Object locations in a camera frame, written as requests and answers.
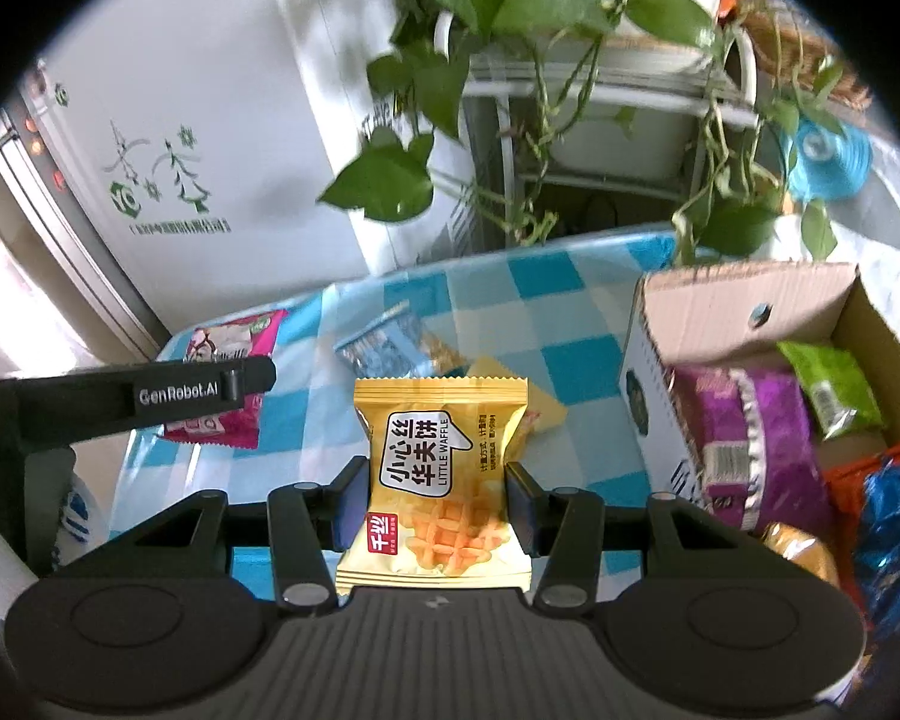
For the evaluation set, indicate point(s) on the purple foil snack packet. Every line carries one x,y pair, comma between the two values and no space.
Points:
752,436

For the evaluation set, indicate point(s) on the yellow little waffle packet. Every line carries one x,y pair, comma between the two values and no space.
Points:
437,510

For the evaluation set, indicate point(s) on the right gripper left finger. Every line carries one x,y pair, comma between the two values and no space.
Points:
304,521

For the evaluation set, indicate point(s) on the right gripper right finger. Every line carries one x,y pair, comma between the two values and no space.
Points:
563,527

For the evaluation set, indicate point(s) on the green pothos plant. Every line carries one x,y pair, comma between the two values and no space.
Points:
414,137

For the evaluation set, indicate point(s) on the white metal plant stand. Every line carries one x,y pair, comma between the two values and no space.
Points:
625,125

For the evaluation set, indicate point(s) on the cardboard milk box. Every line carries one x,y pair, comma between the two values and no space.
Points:
718,622

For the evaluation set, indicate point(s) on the yellow chips bag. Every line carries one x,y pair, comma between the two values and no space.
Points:
802,549

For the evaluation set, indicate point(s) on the orange red snack packet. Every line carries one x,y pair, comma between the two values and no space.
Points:
844,486

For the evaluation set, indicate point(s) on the green snack packet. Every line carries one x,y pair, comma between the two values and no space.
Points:
836,388

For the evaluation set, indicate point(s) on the yellow waffle packet upside-down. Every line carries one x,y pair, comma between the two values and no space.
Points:
543,411

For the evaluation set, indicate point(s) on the blue foil snack packet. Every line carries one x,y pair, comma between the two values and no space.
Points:
876,558

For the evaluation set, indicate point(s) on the white appliance with green logo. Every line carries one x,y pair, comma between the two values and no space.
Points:
163,162

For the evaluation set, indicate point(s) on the light blue snack packet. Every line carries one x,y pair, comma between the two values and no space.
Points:
396,345

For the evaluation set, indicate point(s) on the blue checkered tablecloth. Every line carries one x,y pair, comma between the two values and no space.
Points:
555,315

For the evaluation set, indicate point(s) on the pink white snack packet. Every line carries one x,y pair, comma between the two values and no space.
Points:
232,342

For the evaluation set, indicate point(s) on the blue round fan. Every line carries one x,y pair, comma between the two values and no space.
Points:
827,166

